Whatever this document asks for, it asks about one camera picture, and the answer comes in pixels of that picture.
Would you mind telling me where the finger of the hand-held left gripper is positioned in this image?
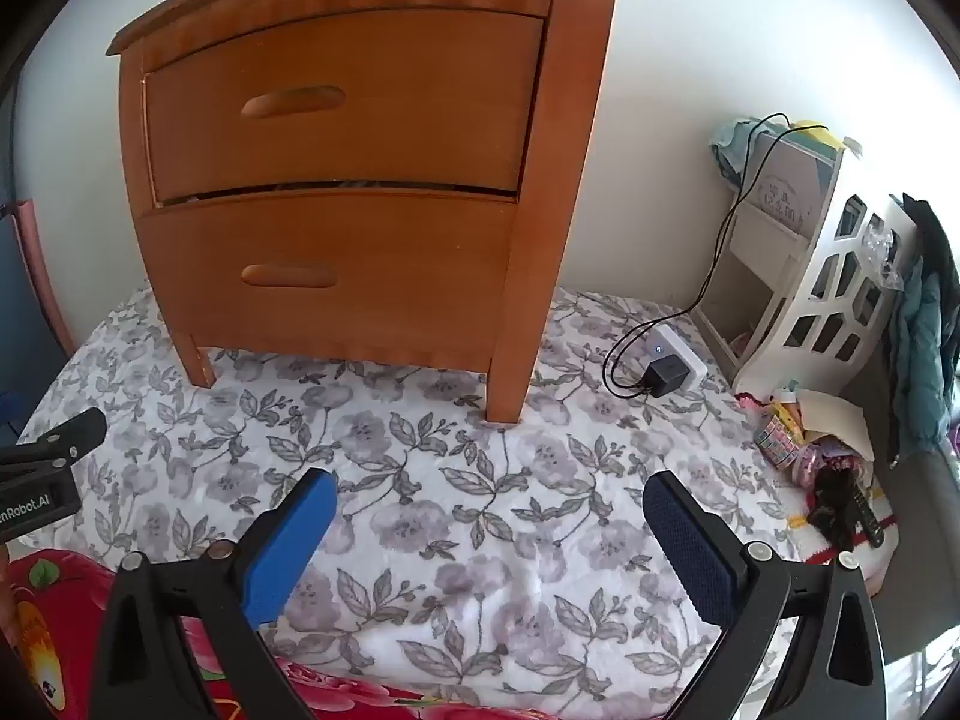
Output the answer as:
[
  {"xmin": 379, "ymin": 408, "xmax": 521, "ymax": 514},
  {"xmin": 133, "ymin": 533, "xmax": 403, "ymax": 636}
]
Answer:
[{"xmin": 0, "ymin": 408, "xmax": 109, "ymax": 475}]

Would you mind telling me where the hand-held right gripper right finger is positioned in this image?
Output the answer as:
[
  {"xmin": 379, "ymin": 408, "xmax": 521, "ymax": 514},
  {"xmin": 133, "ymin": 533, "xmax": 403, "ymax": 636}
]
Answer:
[{"xmin": 645, "ymin": 470, "xmax": 890, "ymax": 720}]

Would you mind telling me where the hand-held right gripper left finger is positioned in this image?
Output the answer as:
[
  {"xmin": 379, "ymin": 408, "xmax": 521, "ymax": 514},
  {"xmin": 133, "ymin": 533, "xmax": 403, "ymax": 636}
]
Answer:
[{"xmin": 88, "ymin": 467, "xmax": 338, "ymax": 720}]

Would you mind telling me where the wooden drawer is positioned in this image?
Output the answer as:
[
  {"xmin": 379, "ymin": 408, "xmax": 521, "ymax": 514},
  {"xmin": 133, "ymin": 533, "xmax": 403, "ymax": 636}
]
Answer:
[
  {"xmin": 138, "ymin": 190, "xmax": 520, "ymax": 362},
  {"xmin": 141, "ymin": 13, "xmax": 545, "ymax": 205}
]

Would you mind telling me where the red floral blanket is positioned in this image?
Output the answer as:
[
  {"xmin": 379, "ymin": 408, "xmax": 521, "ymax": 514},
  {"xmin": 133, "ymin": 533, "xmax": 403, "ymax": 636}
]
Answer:
[{"xmin": 0, "ymin": 547, "xmax": 376, "ymax": 720}]

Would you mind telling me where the black plush toy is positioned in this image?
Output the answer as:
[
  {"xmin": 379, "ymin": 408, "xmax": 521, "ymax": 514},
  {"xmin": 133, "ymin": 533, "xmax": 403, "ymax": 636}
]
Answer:
[{"xmin": 805, "ymin": 465, "xmax": 863, "ymax": 550}]

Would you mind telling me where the pile of colourful toys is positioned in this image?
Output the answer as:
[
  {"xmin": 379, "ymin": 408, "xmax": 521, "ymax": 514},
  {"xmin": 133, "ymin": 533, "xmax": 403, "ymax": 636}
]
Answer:
[{"xmin": 736, "ymin": 385, "xmax": 875, "ymax": 488}]

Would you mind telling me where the black charger adapter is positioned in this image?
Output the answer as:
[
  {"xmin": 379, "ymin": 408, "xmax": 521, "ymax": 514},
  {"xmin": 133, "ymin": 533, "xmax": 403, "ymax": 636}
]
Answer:
[{"xmin": 646, "ymin": 357, "xmax": 687, "ymax": 400}]

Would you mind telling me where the pink board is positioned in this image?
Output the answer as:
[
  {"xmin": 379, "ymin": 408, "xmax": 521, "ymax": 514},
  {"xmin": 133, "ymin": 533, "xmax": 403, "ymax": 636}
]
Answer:
[{"xmin": 15, "ymin": 198, "xmax": 77, "ymax": 358}]

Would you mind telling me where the grey floral blanket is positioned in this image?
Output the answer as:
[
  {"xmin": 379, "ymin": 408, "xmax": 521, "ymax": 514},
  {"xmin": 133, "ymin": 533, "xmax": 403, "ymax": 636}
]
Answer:
[{"xmin": 16, "ymin": 281, "xmax": 826, "ymax": 695}]

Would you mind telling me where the black remote control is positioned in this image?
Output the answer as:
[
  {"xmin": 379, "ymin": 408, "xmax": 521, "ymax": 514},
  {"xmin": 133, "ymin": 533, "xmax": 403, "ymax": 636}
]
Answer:
[{"xmin": 850, "ymin": 483, "xmax": 887, "ymax": 550}]

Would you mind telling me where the white red crochet mat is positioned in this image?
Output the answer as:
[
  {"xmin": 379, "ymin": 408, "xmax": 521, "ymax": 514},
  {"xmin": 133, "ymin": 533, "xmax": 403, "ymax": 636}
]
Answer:
[{"xmin": 786, "ymin": 491, "xmax": 897, "ymax": 582}]

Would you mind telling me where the cream paper sheet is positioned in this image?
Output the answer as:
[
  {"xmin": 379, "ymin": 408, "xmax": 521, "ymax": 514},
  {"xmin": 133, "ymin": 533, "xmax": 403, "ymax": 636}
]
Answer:
[{"xmin": 793, "ymin": 388, "xmax": 875, "ymax": 460}]

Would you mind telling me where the white power strip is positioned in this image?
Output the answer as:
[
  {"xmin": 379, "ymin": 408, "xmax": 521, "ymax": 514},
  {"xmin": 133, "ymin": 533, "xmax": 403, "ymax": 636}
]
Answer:
[{"xmin": 637, "ymin": 322, "xmax": 710, "ymax": 391}]

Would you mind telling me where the white lattice shelf rack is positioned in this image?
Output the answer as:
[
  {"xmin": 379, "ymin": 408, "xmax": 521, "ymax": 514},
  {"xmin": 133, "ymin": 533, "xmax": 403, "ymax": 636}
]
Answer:
[{"xmin": 696, "ymin": 120, "xmax": 914, "ymax": 400}]

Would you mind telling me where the teal jacket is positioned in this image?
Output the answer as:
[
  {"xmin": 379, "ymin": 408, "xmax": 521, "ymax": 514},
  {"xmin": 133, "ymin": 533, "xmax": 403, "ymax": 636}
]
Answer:
[{"xmin": 887, "ymin": 193, "xmax": 960, "ymax": 467}]

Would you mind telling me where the clear plastic bag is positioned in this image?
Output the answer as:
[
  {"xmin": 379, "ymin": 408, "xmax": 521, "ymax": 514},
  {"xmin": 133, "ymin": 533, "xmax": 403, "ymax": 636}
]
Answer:
[{"xmin": 861, "ymin": 211, "xmax": 907, "ymax": 292}]

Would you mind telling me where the grey printed box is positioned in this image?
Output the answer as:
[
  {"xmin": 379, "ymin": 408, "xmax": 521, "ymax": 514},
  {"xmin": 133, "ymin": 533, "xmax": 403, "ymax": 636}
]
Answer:
[{"xmin": 748, "ymin": 132, "xmax": 839, "ymax": 233}]

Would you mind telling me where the wooden nightstand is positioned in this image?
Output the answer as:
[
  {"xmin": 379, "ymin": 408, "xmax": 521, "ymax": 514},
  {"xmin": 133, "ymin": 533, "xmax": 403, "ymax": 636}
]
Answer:
[{"xmin": 105, "ymin": 0, "xmax": 632, "ymax": 430}]

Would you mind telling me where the teal cloth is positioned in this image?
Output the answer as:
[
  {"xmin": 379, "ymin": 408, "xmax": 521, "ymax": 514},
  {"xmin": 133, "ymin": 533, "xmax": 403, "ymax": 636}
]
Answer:
[{"xmin": 710, "ymin": 118, "xmax": 760, "ymax": 188}]

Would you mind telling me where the black cable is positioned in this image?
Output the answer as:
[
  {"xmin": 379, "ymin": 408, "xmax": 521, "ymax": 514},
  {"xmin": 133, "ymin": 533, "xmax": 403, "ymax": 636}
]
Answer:
[{"xmin": 602, "ymin": 112, "xmax": 792, "ymax": 400}]

